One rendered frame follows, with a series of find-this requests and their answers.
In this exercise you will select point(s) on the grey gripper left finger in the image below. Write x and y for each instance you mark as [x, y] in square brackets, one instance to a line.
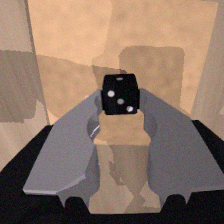
[61, 161]

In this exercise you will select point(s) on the tan flat mat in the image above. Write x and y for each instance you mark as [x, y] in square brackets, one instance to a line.
[164, 43]

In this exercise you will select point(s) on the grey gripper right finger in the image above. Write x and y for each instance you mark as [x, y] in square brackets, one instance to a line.
[185, 157]

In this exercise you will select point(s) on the black die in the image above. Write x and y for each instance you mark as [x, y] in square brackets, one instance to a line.
[120, 94]

